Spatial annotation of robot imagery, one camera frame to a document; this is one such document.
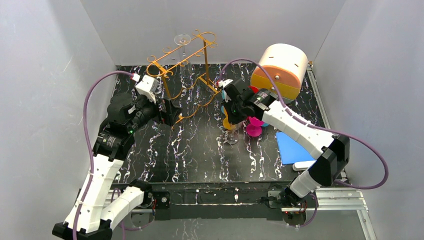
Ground yellow wine glass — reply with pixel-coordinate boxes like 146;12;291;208
221;105;237;131

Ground magenta wine glass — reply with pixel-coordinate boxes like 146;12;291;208
246;116;264;137

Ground clear wine glass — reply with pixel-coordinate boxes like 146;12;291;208
174;34;193;78
223;130;239;145

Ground light blue wine glass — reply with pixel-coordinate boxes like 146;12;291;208
221;89;228;102

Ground red wine glass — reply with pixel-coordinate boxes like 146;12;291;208
248;85;259;94

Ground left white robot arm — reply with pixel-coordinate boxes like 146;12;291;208
52;93;182;240

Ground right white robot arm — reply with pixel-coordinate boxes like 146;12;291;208
218;79;350;202

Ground round pastel drawer cabinet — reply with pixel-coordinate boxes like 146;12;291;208
259;43;309;104

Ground blue flat board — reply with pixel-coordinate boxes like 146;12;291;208
275;132;315;165

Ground small white bar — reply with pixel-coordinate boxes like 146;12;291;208
292;160;316;171

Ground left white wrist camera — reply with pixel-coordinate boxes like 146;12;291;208
131;73;159;104

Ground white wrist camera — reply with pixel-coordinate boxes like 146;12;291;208
131;73;159;104
217;79;233;90

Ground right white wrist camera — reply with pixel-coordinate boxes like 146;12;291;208
217;79;233;90

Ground gold wire wine glass rack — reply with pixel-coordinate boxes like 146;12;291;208
146;29;221;123

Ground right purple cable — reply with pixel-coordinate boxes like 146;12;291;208
216;58;390;229

